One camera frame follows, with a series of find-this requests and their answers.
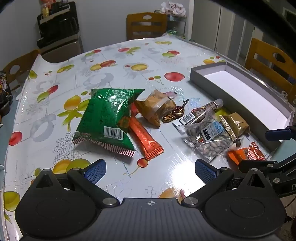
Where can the small white candy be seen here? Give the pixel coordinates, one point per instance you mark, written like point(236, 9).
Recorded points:
point(234, 145)

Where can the white plastic bag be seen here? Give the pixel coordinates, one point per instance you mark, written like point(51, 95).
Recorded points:
point(173, 8)

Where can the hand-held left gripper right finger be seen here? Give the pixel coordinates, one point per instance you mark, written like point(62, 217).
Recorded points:
point(204, 171)

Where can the brown foil chocolate candy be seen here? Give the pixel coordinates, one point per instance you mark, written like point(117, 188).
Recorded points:
point(178, 111)

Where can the clear nut packet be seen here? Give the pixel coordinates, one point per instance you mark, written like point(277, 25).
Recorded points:
point(208, 139)

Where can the yellow-brown pastry packet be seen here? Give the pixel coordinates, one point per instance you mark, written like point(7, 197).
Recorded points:
point(150, 109)

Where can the fruit print tablecloth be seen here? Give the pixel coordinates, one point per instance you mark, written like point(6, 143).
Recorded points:
point(115, 69)

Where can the metal shelf rack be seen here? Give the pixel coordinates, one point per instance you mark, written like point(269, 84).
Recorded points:
point(178, 25)

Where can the green snack bag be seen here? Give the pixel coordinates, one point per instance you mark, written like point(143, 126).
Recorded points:
point(104, 115)

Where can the black shelf with items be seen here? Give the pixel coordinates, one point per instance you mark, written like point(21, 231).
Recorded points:
point(60, 34)

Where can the grey cardboard box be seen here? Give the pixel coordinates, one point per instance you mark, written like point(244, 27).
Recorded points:
point(242, 90)

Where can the dark printed snack bag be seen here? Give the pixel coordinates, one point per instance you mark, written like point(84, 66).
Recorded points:
point(4, 88)

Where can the red snack bag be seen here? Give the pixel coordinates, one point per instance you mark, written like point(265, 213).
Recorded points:
point(48, 1)

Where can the orange-red foil bar packet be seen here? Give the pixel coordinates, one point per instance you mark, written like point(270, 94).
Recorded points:
point(145, 139)

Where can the small orange snack packet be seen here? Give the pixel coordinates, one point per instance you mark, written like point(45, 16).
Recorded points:
point(249, 153)

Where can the gold-brown snack packet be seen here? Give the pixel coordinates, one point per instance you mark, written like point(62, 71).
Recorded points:
point(238, 124)

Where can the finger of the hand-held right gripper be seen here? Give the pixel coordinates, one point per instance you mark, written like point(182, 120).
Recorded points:
point(268, 165)
point(278, 134)

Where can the gold speckled foil candy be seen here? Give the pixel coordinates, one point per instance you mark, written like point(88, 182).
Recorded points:
point(167, 118)

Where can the yellow jar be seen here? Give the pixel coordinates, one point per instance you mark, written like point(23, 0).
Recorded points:
point(45, 10)

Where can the white door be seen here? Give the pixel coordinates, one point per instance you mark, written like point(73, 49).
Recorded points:
point(217, 27)

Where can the wooden chair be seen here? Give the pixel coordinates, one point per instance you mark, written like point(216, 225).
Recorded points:
point(145, 25)
point(18, 67)
point(272, 60)

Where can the brown tube packet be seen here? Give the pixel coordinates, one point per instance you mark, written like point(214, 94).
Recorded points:
point(198, 113)

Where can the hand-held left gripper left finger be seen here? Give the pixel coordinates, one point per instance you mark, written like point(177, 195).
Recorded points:
point(96, 168)

